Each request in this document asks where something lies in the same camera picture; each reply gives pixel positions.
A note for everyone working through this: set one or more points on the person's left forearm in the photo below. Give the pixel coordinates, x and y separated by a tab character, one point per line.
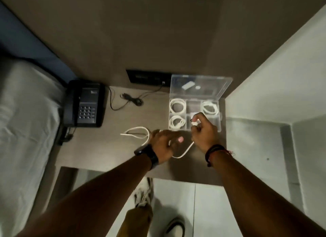
96	196

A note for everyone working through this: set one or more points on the black desk telephone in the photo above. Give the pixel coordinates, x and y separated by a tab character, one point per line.
84	104

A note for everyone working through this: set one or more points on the person's left hand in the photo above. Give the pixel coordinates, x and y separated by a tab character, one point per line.
161	146

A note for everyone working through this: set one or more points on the person's right forearm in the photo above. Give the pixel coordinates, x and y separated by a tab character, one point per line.
254	196

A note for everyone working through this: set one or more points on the small white label sticker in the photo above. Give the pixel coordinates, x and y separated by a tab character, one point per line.
188	85

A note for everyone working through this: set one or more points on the tan trouser leg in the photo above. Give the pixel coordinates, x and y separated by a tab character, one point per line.
136	222

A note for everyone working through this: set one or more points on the bed with white sheet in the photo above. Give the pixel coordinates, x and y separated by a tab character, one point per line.
25	142

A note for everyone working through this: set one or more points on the person's right hand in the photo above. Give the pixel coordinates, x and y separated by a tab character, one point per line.
206	138

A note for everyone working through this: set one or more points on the person's right thumb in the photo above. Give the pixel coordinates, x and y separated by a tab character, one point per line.
195	129

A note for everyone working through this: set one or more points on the black smartwatch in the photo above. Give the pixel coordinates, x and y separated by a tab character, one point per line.
150	154

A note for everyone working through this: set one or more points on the blue padded headboard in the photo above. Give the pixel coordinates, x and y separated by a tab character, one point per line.
28	45

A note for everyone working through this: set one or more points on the white patterned sneaker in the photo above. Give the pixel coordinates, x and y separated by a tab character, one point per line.
144	192

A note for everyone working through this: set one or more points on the clear plastic organizer box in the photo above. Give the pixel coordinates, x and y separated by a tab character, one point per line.
201	91

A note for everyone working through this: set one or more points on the person's left thumb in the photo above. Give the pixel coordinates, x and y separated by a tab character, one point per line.
178	140

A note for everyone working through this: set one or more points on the black wall socket panel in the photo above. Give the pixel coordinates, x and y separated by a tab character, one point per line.
145	77

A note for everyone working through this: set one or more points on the white and black sneaker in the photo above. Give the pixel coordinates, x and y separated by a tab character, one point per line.
175	228

